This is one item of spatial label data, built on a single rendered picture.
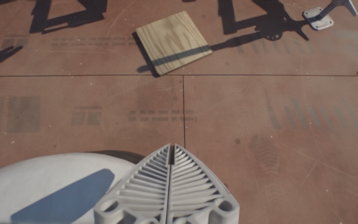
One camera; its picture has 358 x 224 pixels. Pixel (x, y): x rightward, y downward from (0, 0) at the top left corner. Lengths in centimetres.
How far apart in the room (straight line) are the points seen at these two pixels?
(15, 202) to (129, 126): 40
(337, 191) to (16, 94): 153
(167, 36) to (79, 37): 48
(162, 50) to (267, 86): 57
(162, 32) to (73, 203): 76
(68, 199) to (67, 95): 58
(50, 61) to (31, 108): 25
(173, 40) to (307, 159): 85
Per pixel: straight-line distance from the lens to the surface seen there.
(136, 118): 63
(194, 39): 79
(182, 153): 16
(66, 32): 103
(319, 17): 125
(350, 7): 120
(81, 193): 30
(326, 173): 91
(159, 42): 77
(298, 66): 97
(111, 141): 66
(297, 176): 81
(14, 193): 37
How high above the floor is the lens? 60
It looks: 76 degrees down
